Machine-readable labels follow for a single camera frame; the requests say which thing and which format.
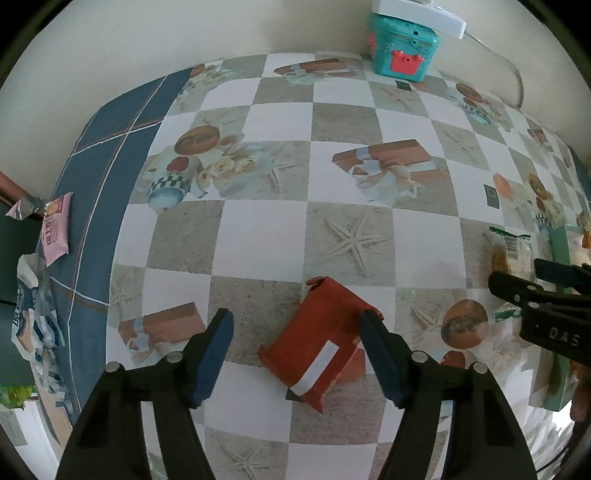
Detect teal cardboard tray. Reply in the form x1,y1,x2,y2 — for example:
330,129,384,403
542,223,591,412

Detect red paper box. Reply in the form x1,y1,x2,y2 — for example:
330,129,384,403
257,275,384,413

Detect crumpled blue white wrapper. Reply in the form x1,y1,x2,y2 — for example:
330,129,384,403
11,252,71,417

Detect teal toy box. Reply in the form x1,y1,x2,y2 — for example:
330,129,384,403
368,11,440,83

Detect white power strip cable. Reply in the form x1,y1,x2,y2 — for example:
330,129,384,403
464,31,525,110

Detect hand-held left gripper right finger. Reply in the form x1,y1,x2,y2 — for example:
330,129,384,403
359,308,539,480

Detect dark cabinet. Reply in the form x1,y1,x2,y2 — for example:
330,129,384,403
0,203,43,385

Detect small green biscuit packet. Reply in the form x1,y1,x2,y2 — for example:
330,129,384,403
489,225,537,323

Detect white power strip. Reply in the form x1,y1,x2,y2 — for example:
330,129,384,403
371,0,467,39

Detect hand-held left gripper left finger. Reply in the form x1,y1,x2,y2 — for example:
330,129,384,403
55,308,235,480

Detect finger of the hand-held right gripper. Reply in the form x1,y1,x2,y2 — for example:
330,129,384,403
488,270,591,310
534,258,591,294

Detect small pink sachet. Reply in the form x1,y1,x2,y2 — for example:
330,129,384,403
40,192,75,267

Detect pink pipe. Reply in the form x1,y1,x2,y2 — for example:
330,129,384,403
0,171,29,206

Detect green printed carton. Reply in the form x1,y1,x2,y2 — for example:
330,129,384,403
0,383,38,410

